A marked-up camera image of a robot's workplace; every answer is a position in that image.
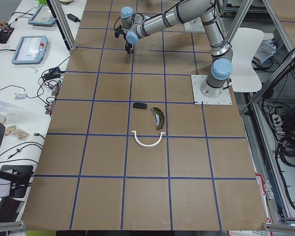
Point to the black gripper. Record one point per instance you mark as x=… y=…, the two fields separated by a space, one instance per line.
x=128 y=44

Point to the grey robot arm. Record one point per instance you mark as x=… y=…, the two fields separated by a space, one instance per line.
x=135 y=26

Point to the black brake pad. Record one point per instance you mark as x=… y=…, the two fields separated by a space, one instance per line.
x=139 y=105

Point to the black power adapter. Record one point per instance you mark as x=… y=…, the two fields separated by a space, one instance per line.
x=73 y=18

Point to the green brake shoe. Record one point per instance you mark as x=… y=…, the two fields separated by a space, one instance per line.
x=160 y=118

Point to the far teach pendant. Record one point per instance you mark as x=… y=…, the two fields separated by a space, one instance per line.
x=42 y=17

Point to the teach pendant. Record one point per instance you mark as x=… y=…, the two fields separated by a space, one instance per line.
x=30 y=50
x=42 y=17

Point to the brown paper table mat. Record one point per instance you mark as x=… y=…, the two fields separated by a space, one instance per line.
x=128 y=149

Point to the near teach pendant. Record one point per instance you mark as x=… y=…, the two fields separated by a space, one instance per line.
x=30 y=50

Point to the white chair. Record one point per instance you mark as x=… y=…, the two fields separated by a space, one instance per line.
x=245 y=44

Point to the plastic water bottle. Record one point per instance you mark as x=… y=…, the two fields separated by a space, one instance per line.
x=9 y=109

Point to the aluminium frame post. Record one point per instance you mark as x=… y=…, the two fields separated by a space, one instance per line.
x=62 y=24

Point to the white curved plastic bracket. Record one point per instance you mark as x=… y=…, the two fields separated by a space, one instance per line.
x=148 y=142

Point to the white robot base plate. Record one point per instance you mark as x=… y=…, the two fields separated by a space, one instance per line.
x=203 y=94

